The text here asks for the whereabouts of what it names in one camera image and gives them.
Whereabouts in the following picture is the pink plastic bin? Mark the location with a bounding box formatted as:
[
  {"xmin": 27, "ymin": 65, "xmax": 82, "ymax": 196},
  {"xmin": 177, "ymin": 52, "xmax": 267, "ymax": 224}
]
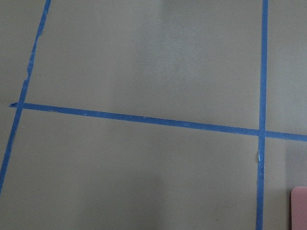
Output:
[{"xmin": 291, "ymin": 186, "xmax": 307, "ymax": 230}]

